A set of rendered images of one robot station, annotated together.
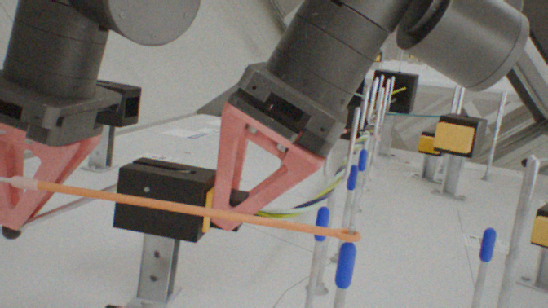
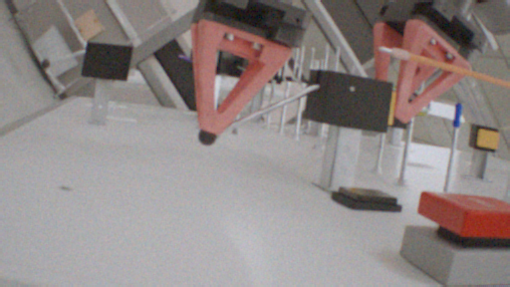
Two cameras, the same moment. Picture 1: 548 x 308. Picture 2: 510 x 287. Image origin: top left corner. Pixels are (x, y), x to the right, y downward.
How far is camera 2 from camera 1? 0.35 m
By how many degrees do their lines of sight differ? 24
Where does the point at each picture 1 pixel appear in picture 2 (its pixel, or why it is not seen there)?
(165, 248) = (355, 143)
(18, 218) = (224, 123)
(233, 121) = (423, 34)
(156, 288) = (346, 177)
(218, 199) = (402, 96)
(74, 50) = not seen: outside the picture
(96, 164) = (98, 118)
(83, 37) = not seen: outside the picture
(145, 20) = not seen: outside the picture
